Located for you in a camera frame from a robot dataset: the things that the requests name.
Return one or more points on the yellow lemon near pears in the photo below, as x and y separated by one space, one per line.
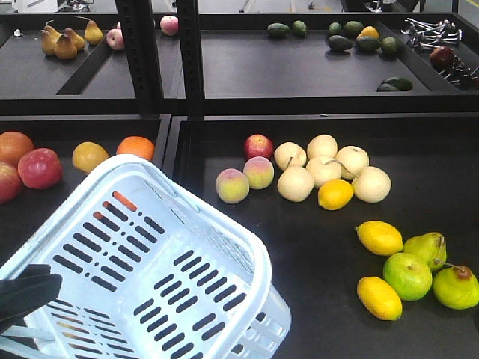
335 194

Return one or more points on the yellow lemon middle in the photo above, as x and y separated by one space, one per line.
379 237

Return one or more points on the black wooden fruit display stand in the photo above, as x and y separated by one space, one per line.
199 96

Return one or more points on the yellow lemon front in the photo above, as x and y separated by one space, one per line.
379 298

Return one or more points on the orange behind pink apples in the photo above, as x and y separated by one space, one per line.
14 145

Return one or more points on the green apple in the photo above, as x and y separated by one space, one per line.
408 275

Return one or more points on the pink red apple left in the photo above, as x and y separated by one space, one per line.
11 184

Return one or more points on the large orange with navel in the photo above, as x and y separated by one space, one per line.
137 145

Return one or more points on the black gripper finger holding basket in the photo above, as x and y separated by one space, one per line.
35 287

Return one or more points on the pink red apple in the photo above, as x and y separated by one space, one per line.
40 169
11 184

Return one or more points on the red apple behind basket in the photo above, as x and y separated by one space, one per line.
258 145

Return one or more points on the yellow orange citrus fruit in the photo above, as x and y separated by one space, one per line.
88 155

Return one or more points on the light blue plastic basket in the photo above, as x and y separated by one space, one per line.
148 271

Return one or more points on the pink red apple right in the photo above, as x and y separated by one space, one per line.
40 169

